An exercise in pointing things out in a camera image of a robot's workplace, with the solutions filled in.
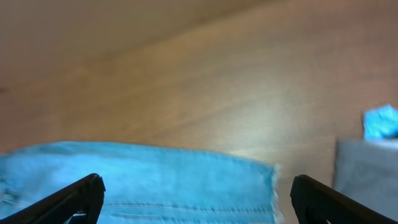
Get light blue denim jeans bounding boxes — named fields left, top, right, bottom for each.
left=1, top=141, right=283, bottom=223

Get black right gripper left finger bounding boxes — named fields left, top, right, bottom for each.
left=1, top=173, right=106, bottom=224

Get grey folded garment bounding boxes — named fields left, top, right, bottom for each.
left=333, top=139, right=397, bottom=221

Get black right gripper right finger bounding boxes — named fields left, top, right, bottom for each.
left=290, top=175, right=397, bottom=224

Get bright blue crumpled cloth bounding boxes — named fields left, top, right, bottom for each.
left=363, top=105, right=397, bottom=140

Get brown cardboard back panel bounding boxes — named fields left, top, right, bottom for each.
left=0, top=0, right=280, bottom=82

